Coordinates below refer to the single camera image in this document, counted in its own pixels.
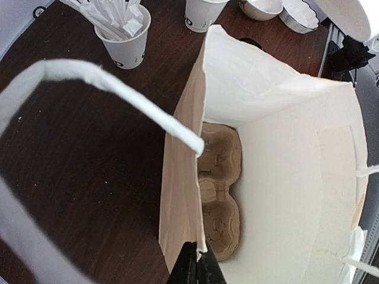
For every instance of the stack of white paper cups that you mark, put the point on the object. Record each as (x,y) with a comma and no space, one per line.
(200,14)

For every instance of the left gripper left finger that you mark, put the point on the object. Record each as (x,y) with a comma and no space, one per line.
(185,268)

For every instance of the brown paper bag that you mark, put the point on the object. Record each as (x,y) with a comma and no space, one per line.
(304,159)

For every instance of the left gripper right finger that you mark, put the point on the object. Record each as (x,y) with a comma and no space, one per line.
(208,269)

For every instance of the bundle of wrapped straws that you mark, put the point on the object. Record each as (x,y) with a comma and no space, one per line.
(116,20)

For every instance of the paper cup holding straws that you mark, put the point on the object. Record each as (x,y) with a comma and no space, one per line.
(128,54)

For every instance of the white scalloped bowl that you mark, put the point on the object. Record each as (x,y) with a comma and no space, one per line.
(298,16)

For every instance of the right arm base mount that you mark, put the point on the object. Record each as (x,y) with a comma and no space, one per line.
(353,55)

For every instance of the cardboard cup carrier tray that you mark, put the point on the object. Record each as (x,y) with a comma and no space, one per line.
(219,168)

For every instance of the white round bowl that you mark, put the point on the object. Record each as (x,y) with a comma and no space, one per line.
(261,10)

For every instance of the small round wall sticker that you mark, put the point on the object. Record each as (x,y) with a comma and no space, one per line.
(38,11)

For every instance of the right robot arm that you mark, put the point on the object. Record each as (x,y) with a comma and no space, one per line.
(356,18)

